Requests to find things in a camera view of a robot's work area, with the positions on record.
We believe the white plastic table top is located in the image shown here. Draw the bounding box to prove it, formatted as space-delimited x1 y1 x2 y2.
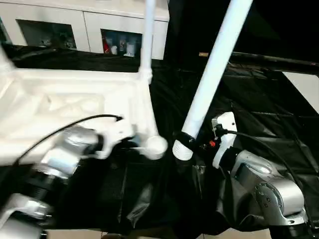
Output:
0 67 168 167

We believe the black plastic mat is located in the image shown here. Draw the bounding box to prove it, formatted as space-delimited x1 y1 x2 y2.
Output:
0 44 319 236

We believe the dark cabinet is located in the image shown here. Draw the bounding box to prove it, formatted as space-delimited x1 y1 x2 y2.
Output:
164 0 319 60

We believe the white board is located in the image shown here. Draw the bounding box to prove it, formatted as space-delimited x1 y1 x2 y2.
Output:
281 71 319 113

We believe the black right camera cable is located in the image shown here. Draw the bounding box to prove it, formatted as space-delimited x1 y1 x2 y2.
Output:
216 129 316 230

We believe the white plastic table leg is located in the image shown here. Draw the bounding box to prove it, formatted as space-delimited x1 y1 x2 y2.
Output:
0 44 16 73
138 0 157 85
172 0 254 162

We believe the white cabinet with glass doors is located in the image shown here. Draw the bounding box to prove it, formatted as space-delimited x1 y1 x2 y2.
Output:
0 0 170 61

